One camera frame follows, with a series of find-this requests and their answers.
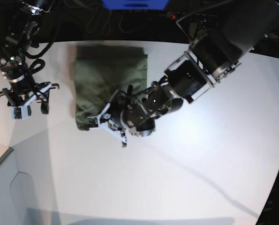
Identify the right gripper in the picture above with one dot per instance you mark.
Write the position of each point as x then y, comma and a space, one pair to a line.
24, 87

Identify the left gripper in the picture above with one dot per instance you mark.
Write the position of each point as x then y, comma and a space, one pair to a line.
113, 117

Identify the green t-shirt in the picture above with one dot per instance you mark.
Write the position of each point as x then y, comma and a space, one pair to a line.
99, 71

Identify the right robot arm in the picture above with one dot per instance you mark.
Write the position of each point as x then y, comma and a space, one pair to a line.
18, 66

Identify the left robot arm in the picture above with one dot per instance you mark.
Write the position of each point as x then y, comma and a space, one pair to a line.
211, 56

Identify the blue box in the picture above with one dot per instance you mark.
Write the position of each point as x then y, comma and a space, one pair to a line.
135, 4

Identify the black power strip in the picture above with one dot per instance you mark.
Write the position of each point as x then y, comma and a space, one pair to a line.
194, 17

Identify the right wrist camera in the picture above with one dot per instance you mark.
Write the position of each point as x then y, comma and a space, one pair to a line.
21, 112

